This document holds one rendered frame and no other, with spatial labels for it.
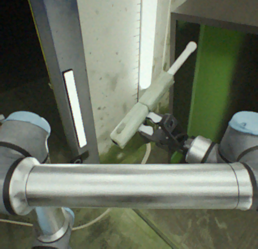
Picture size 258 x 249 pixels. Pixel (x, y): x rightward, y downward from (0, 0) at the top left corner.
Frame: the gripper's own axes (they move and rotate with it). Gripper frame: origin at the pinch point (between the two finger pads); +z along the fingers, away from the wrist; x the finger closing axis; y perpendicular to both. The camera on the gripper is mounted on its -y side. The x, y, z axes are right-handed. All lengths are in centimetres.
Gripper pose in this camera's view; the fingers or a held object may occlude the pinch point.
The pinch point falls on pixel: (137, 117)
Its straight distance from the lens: 69.8
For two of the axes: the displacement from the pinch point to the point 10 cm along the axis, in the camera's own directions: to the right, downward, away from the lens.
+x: 5.8, -7.7, 2.8
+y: 2.3, 4.9, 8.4
